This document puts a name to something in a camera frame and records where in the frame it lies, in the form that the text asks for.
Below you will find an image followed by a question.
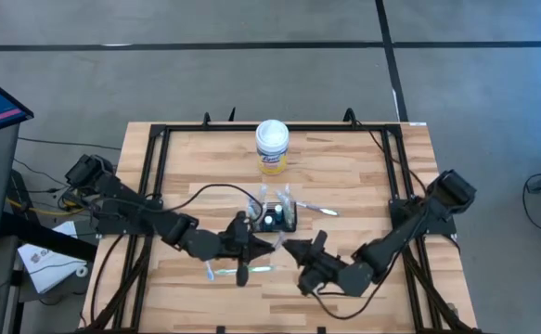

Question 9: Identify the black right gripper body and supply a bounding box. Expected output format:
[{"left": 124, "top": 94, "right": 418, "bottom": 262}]
[{"left": 297, "top": 230, "right": 345, "bottom": 297}]

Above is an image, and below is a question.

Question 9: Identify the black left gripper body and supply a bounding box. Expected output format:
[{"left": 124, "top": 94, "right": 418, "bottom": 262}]
[{"left": 218, "top": 211, "right": 254, "bottom": 289}]

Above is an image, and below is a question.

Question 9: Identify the green white bagged toothbrush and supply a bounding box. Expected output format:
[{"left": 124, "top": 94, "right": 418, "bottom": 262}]
[{"left": 213, "top": 264, "right": 277, "bottom": 276}]

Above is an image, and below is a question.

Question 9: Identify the yellow disinfecting wipes canister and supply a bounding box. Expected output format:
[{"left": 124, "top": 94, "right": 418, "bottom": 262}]
[{"left": 254, "top": 119, "right": 290, "bottom": 176}]

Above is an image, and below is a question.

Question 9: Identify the black desk leg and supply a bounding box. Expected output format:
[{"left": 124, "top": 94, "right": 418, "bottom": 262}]
[{"left": 0, "top": 211, "right": 98, "bottom": 263}]

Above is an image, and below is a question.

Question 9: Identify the black wire caddy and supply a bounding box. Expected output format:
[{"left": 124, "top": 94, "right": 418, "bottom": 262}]
[{"left": 249, "top": 199, "right": 299, "bottom": 235}]

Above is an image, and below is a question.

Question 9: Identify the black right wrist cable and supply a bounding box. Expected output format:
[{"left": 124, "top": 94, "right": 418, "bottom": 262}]
[{"left": 311, "top": 273, "right": 394, "bottom": 321}]

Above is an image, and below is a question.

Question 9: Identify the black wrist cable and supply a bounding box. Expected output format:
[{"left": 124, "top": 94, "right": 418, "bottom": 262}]
[
  {"left": 147, "top": 183, "right": 265, "bottom": 224},
  {"left": 311, "top": 273, "right": 394, "bottom": 321}
]

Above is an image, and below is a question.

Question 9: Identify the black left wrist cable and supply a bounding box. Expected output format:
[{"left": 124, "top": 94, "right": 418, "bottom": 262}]
[{"left": 147, "top": 183, "right": 265, "bottom": 224}]

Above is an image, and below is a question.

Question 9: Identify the black aluminium table frame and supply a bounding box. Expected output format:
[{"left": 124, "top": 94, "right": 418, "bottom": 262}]
[{"left": 80, "top": 107, "right": 481, "bottom": 334}]

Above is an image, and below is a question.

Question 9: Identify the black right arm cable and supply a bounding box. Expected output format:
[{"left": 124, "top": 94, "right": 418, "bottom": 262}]
[{"left": 353, "top": 119, "right": 432, "bottom": 196}]

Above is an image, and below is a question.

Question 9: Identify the yellow floor cable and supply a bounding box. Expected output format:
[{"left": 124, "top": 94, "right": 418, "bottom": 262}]
[{"left": 6, "top": 169, "right": 90, "bottom": 218}]

